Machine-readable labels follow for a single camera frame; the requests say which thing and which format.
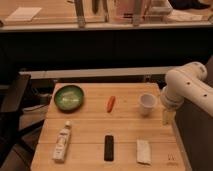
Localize black chair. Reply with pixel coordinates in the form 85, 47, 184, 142
0, 75, 44, 168

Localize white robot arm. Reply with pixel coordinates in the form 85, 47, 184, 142
160, 62, 213, 125

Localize white folded cloth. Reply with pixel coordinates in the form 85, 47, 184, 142
137, 140, 151, 165

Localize black remote control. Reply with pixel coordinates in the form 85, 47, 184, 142
104, 135, 114, 161

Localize green ceramic bowl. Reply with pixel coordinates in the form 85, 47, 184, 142
54, 85, 84, 111

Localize white paper sheet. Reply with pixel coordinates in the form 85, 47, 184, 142
6, 7, 41, 22

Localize grey metal rail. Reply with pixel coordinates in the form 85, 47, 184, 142
19, 66, 173, 79

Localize white squeeze bottle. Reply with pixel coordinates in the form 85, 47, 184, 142
52, 121, 72, 163

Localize orange carrot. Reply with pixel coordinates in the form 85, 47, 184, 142
107, 96, 116, 113

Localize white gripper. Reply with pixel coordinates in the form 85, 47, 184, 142
160, 86, 183, 125

